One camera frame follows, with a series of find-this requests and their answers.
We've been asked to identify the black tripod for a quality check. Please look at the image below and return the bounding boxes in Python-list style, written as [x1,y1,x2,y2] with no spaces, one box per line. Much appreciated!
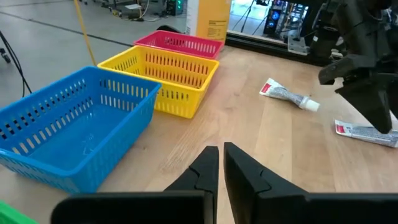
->
[231,0,262,35]

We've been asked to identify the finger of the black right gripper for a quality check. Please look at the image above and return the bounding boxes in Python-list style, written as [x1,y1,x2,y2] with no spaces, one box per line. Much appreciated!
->
[317,54,379,85]
[335,73,394,135]

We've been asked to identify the green plastic basket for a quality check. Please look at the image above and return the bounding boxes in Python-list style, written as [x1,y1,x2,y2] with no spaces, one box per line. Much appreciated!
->
[0,200,39,224]

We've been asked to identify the yellow plastic basket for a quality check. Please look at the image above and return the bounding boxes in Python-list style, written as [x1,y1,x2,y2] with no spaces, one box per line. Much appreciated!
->
[97,45,220,119]

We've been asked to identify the yellow and white canister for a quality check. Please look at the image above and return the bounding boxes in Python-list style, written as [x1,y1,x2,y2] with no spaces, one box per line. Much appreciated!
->
[185,0,233,43]

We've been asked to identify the grey metal bracket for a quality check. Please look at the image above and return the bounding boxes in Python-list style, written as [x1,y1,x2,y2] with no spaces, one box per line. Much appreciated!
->
[287,29,309,56]

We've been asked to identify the black computer tower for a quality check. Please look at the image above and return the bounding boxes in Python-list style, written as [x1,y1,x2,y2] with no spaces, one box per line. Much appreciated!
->
[263,1,308,37]

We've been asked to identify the red plastic basket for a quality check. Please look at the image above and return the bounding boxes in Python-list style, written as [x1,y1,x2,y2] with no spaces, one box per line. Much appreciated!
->
[133,30,224,60]

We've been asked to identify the blue plastic basket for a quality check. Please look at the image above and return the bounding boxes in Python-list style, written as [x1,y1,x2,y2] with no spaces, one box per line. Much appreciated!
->
[0,65,162,194]

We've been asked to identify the white toothpaste tube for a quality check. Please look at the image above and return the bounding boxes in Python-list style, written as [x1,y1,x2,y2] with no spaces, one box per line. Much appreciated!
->
[259,77,320,113]
[334,119,398,148]

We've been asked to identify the black table frame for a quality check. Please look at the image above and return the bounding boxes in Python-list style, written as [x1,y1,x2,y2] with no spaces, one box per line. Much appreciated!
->
[225,29,330,67]

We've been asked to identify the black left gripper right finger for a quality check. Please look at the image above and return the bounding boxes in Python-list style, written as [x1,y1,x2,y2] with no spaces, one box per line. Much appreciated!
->
[223,142,308,224]

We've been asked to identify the device with green light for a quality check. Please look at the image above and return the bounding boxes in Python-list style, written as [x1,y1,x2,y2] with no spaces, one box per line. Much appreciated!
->
[166,0,185,16]

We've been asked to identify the black floor cable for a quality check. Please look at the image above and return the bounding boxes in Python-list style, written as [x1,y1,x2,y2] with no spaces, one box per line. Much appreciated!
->
[0,30,33,97]

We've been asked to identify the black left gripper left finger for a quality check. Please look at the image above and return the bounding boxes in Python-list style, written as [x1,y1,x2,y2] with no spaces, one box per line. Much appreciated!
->
[164,145,220,224]

